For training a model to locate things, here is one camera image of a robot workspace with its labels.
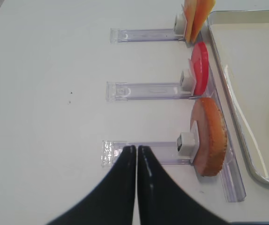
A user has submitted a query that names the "clear rail cheese holder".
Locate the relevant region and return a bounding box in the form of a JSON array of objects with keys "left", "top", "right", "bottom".
[{"left": 110, "top": 28, "right": 185, "bottom": 43}]

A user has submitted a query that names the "white metal tray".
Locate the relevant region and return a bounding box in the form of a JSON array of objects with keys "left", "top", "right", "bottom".
[{"left": 207, "top": 10, "right": 269, "bottom": 184}]

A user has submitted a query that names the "clear rail left bun holder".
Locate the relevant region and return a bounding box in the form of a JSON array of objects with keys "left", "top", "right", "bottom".
[{"left": 101, "top": 140, "right": 193, "bottom": 167}]

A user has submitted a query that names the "clear rail tomato holder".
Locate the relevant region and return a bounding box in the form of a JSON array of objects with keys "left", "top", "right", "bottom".
[{"left": 106, "top": 82, "right": 198, "bottom": 102}]

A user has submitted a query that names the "orange cheese slice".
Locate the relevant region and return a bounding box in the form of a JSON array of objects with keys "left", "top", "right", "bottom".
[{"left": 191, "top": 0, "right": 216, "bottom": 43}]

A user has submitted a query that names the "left bread bun slice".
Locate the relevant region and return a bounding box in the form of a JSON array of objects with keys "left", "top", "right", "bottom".
[{"left": 190, "top": 97, "right": 228, "bottom": 177}]

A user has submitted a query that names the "long clear left strip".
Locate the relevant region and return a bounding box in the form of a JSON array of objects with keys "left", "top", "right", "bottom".
[{"left": 199, "top": 30, "right": 247, "bottom": 203}]

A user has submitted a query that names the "yellow cheese slice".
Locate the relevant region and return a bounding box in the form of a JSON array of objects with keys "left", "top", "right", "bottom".
[{"left": 183, "top": 0, "right": 196, "bottom": 43}]

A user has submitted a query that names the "grey pusher block tomato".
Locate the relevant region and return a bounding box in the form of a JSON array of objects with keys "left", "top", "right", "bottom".
[{"left": 179, "top": 69, "right": 196, "bottom": 92}]

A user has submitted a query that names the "grey pusher block bun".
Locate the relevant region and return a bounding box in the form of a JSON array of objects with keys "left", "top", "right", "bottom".
[{"left": 177, "top": 132, "right": 200, "bottom": 159}]

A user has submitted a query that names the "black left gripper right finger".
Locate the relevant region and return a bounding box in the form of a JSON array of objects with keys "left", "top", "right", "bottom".
[{"left": 137, "top": 151, "right": 227, "bottom": 225}]

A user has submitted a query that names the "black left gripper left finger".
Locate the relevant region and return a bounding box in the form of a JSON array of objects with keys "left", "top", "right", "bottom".
[{"left": 49, "top": 146, "right": 136, "bottom": 225}]

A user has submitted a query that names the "upright red tomato slice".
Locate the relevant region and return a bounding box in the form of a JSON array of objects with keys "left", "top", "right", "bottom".
[{"left": 191, "top": 41, "right": 209, "bottom": 96}]

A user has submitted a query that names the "grey pusher block cheese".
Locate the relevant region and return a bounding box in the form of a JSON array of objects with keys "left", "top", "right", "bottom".
[{"left": 173, "top": 13, "right": 187, "bottom": 35}]

